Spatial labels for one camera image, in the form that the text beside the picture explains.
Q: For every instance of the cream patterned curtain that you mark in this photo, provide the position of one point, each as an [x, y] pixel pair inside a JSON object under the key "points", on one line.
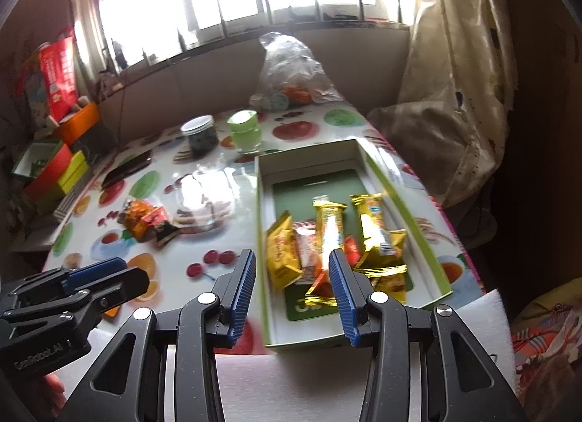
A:
{"points": [[449, 122]]}

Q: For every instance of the small gold packet in box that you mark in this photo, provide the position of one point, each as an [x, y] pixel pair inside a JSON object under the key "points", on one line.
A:
{"points": [[390, 280]]}

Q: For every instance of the red textured box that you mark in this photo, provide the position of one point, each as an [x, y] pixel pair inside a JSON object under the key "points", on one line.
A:
{"points": [[41, 165]]}

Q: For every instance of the dark jar white lid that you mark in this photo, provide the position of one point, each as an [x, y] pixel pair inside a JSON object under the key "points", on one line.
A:
{"points": [[201, 135]]}

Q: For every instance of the orange snack pouch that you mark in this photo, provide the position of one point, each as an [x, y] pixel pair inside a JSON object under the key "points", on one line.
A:
{"points": [[132, 217]]}

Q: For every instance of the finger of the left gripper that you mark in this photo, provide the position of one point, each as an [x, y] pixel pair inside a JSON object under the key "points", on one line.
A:
{"points": [[56, 283], [98, 298]]}

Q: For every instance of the white green cardboard box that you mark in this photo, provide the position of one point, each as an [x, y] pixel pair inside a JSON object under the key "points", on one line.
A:
{"points": [[290, 180]]}

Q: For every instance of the gold rice snack bar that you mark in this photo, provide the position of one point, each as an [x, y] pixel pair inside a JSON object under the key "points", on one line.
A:
{"points": [[330, 236]]}

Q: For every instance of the red candy packet in box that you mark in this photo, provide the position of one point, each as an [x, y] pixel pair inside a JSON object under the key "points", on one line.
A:
{"points": [[351, 251]]}

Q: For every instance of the black smartphone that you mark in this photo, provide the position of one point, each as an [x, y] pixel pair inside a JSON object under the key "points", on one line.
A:
{"points": [[127, 169]]}

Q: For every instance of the red printed carton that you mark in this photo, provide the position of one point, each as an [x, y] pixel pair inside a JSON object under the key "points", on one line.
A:
{"points": [[47, 80]]}

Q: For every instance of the yellow packet in box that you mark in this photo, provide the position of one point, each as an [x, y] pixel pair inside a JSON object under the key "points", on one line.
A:
{"points": [[282, 260]]}

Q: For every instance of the clear plastic bag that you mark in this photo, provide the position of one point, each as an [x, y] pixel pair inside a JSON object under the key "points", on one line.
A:
{"points": [[290, 76]]}

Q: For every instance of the colourful patterned blanket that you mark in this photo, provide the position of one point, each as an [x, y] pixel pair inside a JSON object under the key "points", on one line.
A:
{"points": [[546, 338]]}

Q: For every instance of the striped black white box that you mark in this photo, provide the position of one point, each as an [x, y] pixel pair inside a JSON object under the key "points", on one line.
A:
{"points": [[67, 203]]}

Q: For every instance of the green jar green lid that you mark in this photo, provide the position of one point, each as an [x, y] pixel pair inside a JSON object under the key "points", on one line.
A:
{"points": [[245, 131]]}

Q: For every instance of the orange storage box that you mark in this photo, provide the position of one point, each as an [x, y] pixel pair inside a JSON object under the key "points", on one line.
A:
{"points": [[78, 124]]}

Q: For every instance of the red black candy packet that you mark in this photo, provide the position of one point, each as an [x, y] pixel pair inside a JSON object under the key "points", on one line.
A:
{"points": [[157, 227]]}

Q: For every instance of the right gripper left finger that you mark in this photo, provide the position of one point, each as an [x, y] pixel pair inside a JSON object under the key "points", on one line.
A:
{"points": [[127, 380]]}

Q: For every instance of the orange red packet in box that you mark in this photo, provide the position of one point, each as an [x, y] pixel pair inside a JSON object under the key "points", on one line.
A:
{"points": [[305, 234]]}

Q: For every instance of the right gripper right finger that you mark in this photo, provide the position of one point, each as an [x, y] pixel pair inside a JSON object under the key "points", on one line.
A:
{"points": [[458, 379]]}

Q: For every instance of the yellow green box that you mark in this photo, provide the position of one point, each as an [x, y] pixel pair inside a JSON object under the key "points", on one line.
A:
{"points": [[78, 166]]}

